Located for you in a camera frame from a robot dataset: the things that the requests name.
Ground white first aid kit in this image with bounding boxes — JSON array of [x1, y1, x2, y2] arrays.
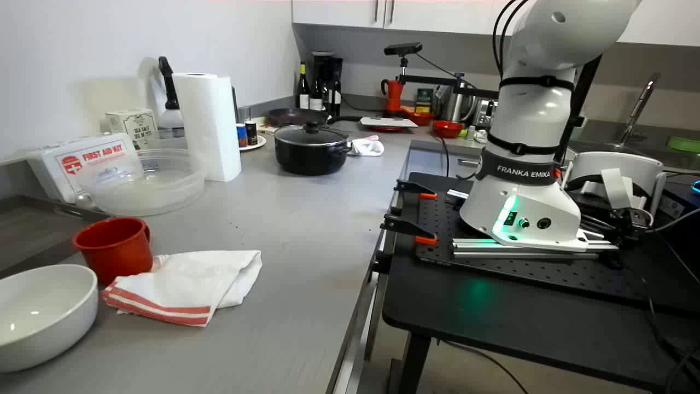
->
[[26, 132, 147, 204]]

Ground metal sink faucet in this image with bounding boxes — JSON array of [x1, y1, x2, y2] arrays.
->
[[620, 70, 664, 150]]

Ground white paper towel roll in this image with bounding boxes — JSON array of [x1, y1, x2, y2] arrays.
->
[[173, 70, 243, 185]]

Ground black clamp with orange handle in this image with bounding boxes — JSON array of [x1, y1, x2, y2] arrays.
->
[[392, 178, 443, 204], [379, 213, 443, 252]]

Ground black perforated robot table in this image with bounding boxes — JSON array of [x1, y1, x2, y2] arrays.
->
[[379, 168, 700, 394]]

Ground green sponge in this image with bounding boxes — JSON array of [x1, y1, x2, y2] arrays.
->
[[665, 134, 700, 156]]

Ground red plate with white napkin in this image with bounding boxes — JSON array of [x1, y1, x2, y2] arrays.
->
[[356, 115, 421, 135]]

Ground spray bottle with black trigger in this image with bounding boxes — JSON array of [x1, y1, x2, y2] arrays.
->
[[156, 55, 189, 145]]

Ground dark wine bottle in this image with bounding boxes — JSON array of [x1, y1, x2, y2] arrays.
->
[[296, 61, 314, 115]]

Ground glass lid with black knob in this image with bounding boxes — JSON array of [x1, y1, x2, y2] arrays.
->
[[274, 119, 353, 151]]

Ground black coffee machine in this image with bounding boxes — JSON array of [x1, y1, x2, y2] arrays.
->
[[309, 51, 346, 120]]

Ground red plastic cup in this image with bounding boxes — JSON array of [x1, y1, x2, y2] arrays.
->
[[70, 215, 156, 288]]

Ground white round plate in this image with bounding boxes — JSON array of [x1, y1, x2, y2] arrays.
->
[[236, 134, 269, 153]]

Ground black cooking pot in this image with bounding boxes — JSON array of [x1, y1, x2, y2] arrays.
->
[[274, 119, 354, 178]]

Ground aluminium rail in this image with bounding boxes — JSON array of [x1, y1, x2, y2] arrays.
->
[[451, 230, 622, 264]]

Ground clear plastic bowl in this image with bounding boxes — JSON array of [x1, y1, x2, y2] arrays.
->
[[75, 146, 211, 220]]

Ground stainless steel kettle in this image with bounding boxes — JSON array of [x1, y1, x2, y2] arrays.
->
[[440, 80, 481, 127]]

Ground white outlet box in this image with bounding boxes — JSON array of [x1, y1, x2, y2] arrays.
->
[[104, 108, 159, 150]]

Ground red bowl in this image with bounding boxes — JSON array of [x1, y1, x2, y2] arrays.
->
[[432, 119, 466, 140]]

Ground white wall cabinets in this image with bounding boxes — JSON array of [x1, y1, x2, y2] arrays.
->
[[290, 0, 700, 51]]

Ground white ceramic bowl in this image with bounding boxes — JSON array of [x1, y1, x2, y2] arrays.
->
[[0, 264, 101, 374]]

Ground white headset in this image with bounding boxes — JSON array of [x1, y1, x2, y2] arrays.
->
[[562, 150, 668, 222]]

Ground red kettle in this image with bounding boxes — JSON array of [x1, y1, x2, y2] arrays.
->
[[379, 76, 408, 119]]

